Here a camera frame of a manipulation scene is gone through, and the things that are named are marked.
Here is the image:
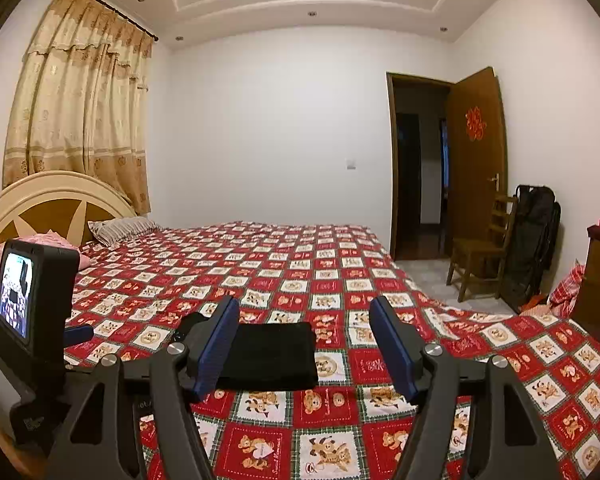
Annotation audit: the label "black pants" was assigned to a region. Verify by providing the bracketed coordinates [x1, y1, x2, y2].
[172, 311, 321, 392]

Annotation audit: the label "pink pillow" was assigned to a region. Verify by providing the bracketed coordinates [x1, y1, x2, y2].
[0, 230, 94, 275]

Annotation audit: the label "cream wooden headboard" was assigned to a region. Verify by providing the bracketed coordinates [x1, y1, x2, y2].
[0, 170, 135, 246]

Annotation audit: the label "striped grey pillow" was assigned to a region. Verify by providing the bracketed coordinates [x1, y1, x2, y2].
[87, 217, 160, 247]

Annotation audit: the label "red patterned bedspread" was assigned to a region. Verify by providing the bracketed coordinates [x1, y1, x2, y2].
[67, 222, 600, 479]

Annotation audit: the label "red plaid cloth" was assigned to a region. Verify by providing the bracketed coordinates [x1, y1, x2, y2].
[547, 261, 585, 318]

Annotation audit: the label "wooden chair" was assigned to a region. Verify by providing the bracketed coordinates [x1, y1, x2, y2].
[445, 195, 518, 302]

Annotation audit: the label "beige patterned curtain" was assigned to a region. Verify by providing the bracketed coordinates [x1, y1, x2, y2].
[2, 0, 155, 214]

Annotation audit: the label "black bag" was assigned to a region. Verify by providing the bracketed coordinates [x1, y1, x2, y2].
[500, 184, 562, 313]

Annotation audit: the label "brown wooden door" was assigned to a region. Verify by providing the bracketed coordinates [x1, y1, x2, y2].
[445, 67, 507, 252]

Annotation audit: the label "black curtain rod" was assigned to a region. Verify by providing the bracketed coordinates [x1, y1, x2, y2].
[94, 0, 159, 42]

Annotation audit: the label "red paper door decoration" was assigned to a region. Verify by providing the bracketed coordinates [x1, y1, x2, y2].
[465, 106, 486, 141]

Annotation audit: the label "gold door handle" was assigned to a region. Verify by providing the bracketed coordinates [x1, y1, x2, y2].
[488, 174, 500, 192]

